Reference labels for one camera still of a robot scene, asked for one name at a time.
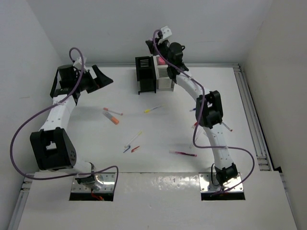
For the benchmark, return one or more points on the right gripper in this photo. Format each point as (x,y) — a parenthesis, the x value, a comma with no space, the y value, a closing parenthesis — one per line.
(152,47)

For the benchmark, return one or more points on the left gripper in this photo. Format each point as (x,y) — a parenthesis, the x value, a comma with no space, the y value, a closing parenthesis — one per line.
(100,80)

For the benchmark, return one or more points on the pink purple eraser block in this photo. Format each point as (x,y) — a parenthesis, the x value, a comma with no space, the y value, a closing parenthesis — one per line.
(160,60)

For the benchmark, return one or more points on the thin orange cap marker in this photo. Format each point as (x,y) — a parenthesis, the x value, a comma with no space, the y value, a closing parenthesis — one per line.
(112,111)

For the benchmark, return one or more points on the orange cap highlighter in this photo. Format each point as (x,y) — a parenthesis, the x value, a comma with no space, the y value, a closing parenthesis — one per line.
(110,117)

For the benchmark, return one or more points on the yellow cap blue pen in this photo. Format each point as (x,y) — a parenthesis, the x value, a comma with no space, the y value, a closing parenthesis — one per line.
(151,109)

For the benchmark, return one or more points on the yellow tip white pen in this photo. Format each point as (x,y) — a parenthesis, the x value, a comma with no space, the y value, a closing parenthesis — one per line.
(130,141)

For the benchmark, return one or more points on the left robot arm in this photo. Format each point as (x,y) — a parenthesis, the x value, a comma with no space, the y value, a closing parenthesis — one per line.
(51,145)

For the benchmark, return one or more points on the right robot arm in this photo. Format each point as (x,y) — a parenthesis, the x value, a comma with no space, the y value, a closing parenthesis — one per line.
(209,111)

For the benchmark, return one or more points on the black slotted pen holder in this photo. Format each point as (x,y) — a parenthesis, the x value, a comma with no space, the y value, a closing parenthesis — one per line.
(146,76)

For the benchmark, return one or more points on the white slotted pen holder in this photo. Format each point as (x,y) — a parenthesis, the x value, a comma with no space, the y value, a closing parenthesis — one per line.
(163,82)

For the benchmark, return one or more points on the red ink gel pen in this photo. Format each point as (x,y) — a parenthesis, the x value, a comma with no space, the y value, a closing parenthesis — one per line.
(182,153)

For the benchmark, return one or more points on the red cap white marker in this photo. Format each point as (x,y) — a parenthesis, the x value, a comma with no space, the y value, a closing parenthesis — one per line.
(226,126)

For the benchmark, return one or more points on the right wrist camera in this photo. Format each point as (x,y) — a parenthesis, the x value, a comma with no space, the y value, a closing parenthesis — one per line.
(164,34)

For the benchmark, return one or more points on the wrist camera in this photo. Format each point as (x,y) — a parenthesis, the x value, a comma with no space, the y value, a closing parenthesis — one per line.
(164,34)
(78,63)

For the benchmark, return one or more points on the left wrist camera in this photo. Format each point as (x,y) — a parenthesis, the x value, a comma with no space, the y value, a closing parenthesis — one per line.
(78,63)

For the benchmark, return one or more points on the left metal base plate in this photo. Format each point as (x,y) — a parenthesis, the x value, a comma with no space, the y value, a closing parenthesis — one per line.
(98,183)

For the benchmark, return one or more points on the metal base plate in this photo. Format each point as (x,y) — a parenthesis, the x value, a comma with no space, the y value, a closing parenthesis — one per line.
(98,183)
(209,184)

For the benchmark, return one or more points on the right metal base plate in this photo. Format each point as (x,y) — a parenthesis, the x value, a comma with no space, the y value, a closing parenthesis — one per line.
(209,184)

